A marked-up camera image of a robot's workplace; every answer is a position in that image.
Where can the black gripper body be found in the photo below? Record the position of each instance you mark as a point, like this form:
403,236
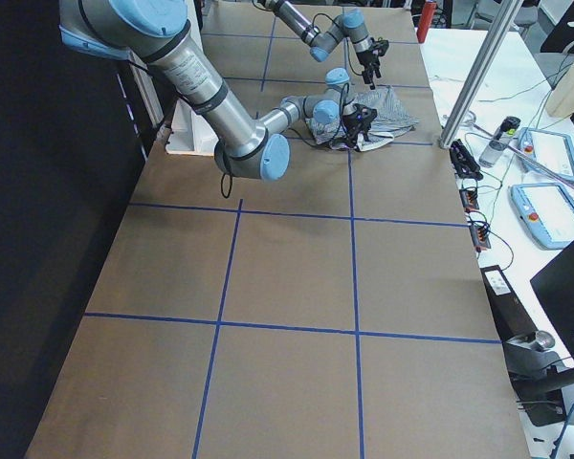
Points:
366,60
352,123

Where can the blue white striped polo shirt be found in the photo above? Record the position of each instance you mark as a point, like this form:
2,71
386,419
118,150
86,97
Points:
393,121

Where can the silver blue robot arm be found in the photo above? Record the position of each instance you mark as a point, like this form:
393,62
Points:
324,34
159,33

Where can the red cylinder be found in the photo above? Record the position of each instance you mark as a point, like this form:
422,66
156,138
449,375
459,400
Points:
424,23

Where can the black clamp tool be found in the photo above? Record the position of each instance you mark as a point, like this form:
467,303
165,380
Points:
463,161

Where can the far blue teach pendant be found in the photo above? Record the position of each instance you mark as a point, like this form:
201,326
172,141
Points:
555,151

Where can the blue teach pendant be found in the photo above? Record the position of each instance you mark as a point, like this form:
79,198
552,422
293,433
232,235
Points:
547,211
555,151

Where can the near blue teach pendant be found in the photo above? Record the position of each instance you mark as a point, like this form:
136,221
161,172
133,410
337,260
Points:
547,211

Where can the black power supply box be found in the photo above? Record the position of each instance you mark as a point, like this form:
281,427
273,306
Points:
510,317

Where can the black monitor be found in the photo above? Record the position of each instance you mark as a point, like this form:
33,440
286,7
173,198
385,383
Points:
554,288

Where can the aluminium frame post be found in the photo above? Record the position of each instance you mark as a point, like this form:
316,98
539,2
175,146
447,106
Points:
484,58

